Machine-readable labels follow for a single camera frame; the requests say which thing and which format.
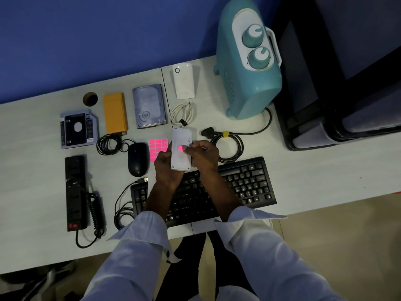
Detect black heater power cable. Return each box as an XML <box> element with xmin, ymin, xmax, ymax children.
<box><xmin>201</xmin><ymin>107</ymin><xmax>273</xmax><ymax>164</ymax></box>

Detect black coiled power strip cable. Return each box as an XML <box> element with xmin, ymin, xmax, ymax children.
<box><xmin>75</xmin><ymin>185</ymin><xmax>106</xmax><ymax>249</ymax></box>

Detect black office chair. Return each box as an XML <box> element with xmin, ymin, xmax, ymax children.
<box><xmin>271</xmin><ymin>0</ymin><xmax>401</xmax><ymax>152</ymax></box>

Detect white wireless range extender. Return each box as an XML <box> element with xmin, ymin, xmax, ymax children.
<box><xmin>172</xmin><ymin>63</ymin><xmax>195</xmax><ymax>100</ymax></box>

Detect black computer mouse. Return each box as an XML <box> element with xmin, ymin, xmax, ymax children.
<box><xmin>127</xmin><ymin>142</ymin><xmax>149</xmax><ymax>177</ymax></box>

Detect white rectangular adapter box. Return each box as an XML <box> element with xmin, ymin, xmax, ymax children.
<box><xmin>170</xmin><ymin>127</ymin><xmax>193</xmax><ymax>172</ymax></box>

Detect silver hard disk drive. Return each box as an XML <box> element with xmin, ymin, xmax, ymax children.
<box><xmin>132</xmin><ymin>84</ymin><xmax>167</xmax><ymax>129</ymax></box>

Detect teal heater knob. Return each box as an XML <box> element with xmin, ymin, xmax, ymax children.
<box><xmin>247</xmin><ymin>46</ymin><xmax>272</xmax><ymax>70</ymax></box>
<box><xmin>242</xmin><ymin>24</ymin><xmax>266</xmax><ymax>48</ymax></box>

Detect teal fan heater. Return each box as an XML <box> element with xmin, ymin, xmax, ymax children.
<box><xmin>214</xmin><ymin>0</ymin><xmax>283</xmax><ymax>120</ymax></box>

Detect black mouse cable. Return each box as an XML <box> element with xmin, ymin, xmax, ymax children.
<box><xmin>96</xmin><ymin>133</ymin><xmax>136</xmax><ymax>156</ymax></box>

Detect black keyboard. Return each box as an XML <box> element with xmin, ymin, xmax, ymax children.
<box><xmin>130</xmin><ymin>157</ymin><xmax>277</xmax><ymax>228</ymax></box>

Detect pink sticker sheet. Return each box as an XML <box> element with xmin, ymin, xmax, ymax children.
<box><xmin>149</xmin><ymin>138</ymin><xmax>169</xmax><ymax>163</ymax></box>

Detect white coiled cable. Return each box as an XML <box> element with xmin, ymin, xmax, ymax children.
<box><xmin>170</xmin><ymin>102</ymin><xmax>193</xmax><ymax>128</ymax></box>

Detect person's legs in black trousers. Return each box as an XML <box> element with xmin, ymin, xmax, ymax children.
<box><xmin>156</xmin><ymin>230</ymin><xmax>261</xmax><ymax>301</ymax></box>

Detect black keyboard cable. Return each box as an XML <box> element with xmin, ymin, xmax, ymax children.
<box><xmin>113</xmin><ymin>177</ymin><xmax>150</xmax><ymax>231</ymax></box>

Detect black power strip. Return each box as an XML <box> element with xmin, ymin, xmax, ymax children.
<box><xmin>65</xmin><ymin>155</ymin><xmax>89</xmax><ymax>232</ymax></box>

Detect person's left hand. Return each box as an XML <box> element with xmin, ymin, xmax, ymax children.
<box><xmin>154</xmin><ymin>143</ymin><xmax>186</xmax><ymax>190</ymax></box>

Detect person's right forearm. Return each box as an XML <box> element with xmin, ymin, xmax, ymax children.
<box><xmin>199</xmin><ymin>171</ymin><xmax>345</xmax><ymax>301</ymax></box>

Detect person's right hand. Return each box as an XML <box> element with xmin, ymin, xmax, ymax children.
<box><xmin>182</xmin><ymin>140</ymin><xmax>220</xmax><ymax>177</ymax></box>

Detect dark chair base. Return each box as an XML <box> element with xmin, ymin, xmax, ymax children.
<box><xmin>0</xmin><ymin>259</ymin><xmax>79</xmax><ymax>301</ymax></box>

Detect orange external drive box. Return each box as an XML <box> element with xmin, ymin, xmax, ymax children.
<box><xmin>103</xmin><ymin>92</ymin><xmax>129</xmax><ymax>136</ymax></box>

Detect person's left forearm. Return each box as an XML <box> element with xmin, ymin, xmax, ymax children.
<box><xmin>81</xmin><ymin>182</ymin><xmax>183</xmax><ymax>301</ymax></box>

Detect silver laptop drive caddy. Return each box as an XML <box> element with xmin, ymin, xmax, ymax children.
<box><xmin>60</xmin><ymin>110</ymin><xmax>100</xmax><ymax>150</ymax></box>

